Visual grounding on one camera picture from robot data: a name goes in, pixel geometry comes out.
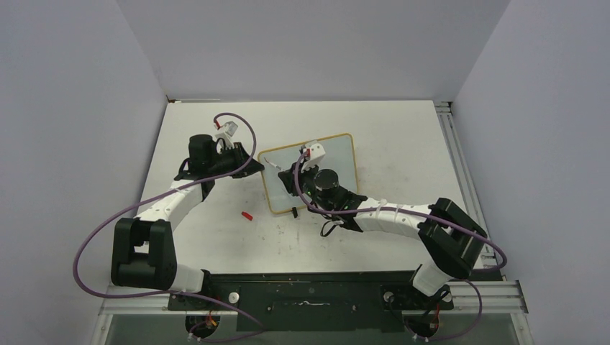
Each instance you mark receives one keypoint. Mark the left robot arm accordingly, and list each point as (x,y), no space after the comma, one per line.
(144,254)

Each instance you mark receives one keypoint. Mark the red whiteboard marker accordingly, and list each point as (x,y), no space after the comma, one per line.
(277,167)

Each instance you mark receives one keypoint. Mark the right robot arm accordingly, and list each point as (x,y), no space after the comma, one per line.
(452,238)

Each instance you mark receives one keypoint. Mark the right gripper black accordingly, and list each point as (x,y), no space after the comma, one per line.
(288,177)

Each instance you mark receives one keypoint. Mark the red marker cap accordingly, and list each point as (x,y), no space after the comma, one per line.
(247,216)

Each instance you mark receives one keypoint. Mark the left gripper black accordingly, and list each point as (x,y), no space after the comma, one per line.
(239,154)

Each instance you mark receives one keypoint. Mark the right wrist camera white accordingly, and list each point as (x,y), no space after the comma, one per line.
(313,152)

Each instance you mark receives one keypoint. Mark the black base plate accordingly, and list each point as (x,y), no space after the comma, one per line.
(323,301)

